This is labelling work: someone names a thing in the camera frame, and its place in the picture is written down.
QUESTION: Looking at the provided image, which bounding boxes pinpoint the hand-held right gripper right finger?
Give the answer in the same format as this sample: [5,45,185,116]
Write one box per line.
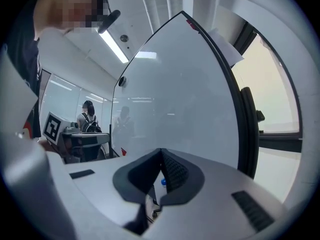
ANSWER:
[147,148,288,240]

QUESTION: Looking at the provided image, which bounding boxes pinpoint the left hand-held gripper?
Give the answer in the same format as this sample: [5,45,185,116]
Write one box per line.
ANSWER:
[42,111,111,165]

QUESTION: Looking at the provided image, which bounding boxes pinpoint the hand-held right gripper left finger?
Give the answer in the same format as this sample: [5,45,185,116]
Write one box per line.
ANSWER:
[47,147,163,240]

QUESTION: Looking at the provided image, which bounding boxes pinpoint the large whiteboard on stand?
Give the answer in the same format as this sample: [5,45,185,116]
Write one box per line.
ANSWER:
[107,10,266,180]

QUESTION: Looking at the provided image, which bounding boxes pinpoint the large white whiteboard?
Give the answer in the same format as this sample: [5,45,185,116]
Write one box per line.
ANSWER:
[109,10,242,171]

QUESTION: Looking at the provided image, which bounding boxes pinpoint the long ceiling light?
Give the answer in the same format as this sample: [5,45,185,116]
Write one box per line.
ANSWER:
[98,28,130,64]

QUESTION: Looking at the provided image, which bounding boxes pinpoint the person in dark shirt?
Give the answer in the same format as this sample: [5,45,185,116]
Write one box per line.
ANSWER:
[4,28,42,139]

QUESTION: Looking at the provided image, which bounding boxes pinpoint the black framed window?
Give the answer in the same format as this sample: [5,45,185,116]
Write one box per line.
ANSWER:
[231,32,303,154]

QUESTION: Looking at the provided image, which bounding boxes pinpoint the person's face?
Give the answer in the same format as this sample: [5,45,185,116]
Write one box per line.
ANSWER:
[33,0,108,39]

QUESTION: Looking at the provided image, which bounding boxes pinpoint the white paper sheet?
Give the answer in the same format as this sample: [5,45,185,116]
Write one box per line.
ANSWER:
[208,27,245,69]

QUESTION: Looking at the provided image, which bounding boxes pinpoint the black head camera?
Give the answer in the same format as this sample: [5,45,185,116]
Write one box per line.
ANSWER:
[96,8,121,35]

